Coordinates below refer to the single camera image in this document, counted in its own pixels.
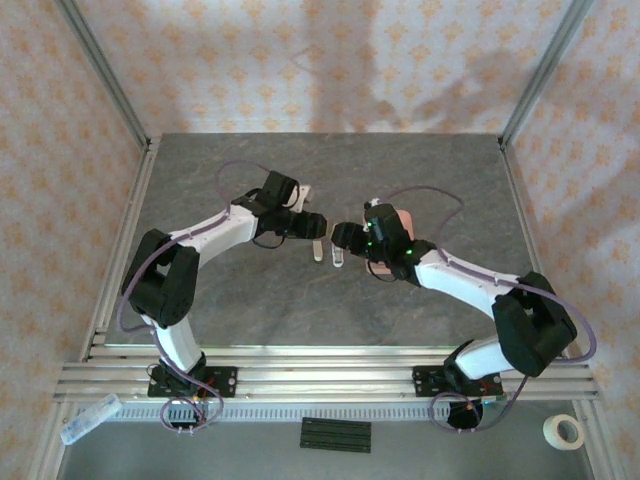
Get pink plastic tray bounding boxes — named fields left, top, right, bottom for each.
left=366, top=208, right=417, bottom=277

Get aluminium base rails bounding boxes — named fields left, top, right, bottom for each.
left=52, top=344, right=600, bottom=404

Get orange patterned white cloth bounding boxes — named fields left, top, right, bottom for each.
left=0, top=0, right=640, bottom=480

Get black ribbed block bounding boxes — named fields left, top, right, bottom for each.
left=299, top=417, right=373, bottom=454

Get white tape roll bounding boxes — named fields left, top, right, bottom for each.
left=543, top=413, right=585, bottom=450

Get clear plastic bag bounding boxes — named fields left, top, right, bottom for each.
left=59, top=393, right=123, bottom=446

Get aluminium side rail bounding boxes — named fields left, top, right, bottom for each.
left=499, top=142, right=571, bottom=359
left=82, top=139, right=161, bottom=361

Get grey slotted cable duct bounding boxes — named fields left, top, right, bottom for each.
left=112, top=403, right=454, bottom=422

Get aluminium frame post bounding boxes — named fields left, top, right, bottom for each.
left=53, top=0, right=154, bottom=151
left=498, top=0, right=596, bottom=151

